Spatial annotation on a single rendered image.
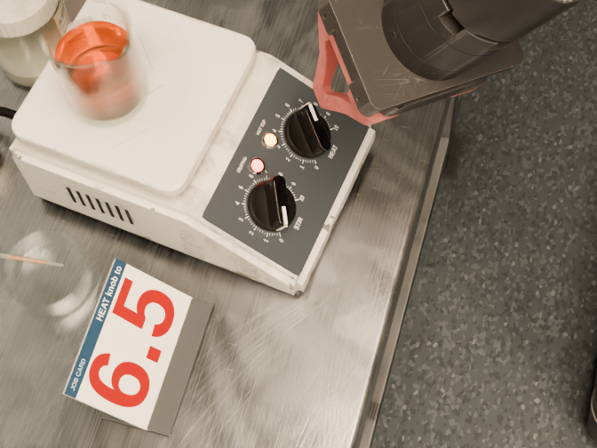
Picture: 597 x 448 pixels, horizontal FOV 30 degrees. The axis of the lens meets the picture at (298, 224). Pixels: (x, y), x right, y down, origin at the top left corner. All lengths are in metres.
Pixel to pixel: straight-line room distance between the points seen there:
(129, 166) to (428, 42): 0.22
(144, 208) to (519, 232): 0.96
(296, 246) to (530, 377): 0.85
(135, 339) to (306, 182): 0.14
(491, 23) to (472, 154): 1.12
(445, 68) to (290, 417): 0.25
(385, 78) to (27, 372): 0.31
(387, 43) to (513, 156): 1.08
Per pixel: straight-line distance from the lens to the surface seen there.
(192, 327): 0.71
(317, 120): 0.70
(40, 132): 0.70
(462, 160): 1.63
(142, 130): 0.69
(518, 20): 0.51
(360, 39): 0.56
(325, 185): 0.71
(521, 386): 1.50
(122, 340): 0.69
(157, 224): 0.70
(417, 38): 0.55
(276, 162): 0.70
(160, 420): 0.70
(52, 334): 0.74
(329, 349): 0.71
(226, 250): 0.69
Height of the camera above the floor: 1.42
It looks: 64 degrees down
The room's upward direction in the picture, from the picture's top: 7 degrees counter-clockwise
